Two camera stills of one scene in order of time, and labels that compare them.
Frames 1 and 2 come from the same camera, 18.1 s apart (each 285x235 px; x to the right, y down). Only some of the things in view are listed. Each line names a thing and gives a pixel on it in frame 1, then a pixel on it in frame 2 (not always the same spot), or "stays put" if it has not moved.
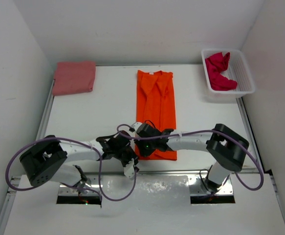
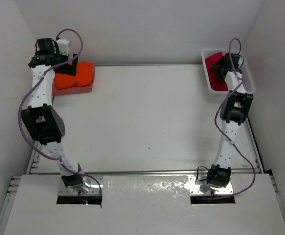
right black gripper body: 145,132 -> 220,67
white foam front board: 146,204 stays put
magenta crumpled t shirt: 216,63 stays put
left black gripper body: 125,155 -> 67,67
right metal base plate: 196,187 stays put
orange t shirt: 155,102 -> 84,76
